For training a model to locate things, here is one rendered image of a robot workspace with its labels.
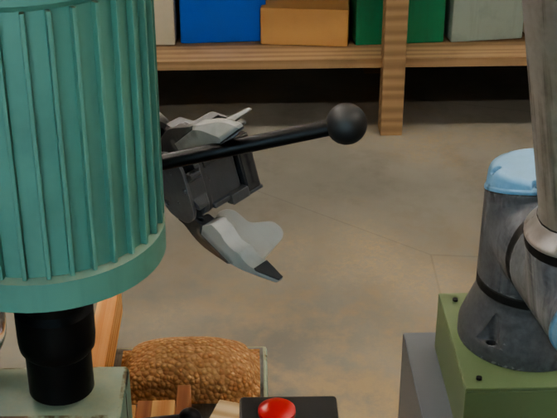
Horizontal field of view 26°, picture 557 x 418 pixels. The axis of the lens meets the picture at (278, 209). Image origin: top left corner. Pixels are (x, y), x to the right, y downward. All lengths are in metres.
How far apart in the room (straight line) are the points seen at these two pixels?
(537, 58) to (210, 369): 0.49
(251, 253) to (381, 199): 2.41
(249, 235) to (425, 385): 0.75
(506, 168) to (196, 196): 0.61
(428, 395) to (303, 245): 1.50
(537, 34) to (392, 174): 2.33
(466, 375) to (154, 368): 0.60
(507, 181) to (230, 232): 0.58
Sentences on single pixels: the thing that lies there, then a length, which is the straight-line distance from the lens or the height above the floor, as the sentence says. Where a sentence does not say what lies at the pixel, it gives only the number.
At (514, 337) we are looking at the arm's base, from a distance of 1.67.
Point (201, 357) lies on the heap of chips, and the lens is 1.18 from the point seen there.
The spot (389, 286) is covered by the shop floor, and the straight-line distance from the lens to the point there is 3.07.
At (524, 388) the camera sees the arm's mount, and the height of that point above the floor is 0.65.
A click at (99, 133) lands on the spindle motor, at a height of 1.29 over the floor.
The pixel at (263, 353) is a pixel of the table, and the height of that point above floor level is 0.90.
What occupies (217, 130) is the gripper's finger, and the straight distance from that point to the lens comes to 1.01.
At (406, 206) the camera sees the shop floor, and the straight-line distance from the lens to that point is 3.45.
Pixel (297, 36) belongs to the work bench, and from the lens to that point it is 3.88.
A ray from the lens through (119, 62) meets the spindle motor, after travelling 0.78.
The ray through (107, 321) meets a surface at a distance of 1.23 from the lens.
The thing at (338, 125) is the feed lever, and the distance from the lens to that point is 0.99.
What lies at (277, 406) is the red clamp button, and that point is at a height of 1.02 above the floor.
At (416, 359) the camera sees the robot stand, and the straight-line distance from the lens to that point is 1.85.
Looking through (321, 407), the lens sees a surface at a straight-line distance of 0.99.
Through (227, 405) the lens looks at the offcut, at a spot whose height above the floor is 0.94.
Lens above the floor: 1.61
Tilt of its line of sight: 28 degrees down
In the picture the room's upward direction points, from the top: straight up
